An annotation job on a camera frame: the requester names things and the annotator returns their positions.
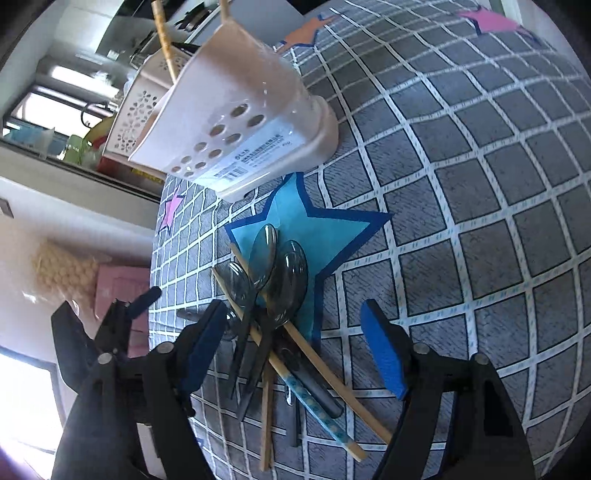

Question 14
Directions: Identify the blue-tipped wooden chopstick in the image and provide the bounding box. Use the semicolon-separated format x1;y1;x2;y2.
213;267;367;462

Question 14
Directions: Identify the plain wooden chopstick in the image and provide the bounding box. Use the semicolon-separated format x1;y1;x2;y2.
150;0;178;83

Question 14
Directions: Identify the pink box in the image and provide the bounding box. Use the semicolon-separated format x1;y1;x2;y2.
94;264;150;358

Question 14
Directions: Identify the white utensil caddy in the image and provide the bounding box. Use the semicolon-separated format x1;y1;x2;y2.
129;19;339;202

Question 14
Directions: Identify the beige perforated storage cart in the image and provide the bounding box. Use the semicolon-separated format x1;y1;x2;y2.
104;50;173;162

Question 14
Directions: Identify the checked grey tablecloth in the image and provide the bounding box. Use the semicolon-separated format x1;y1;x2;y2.
147;0;591;480

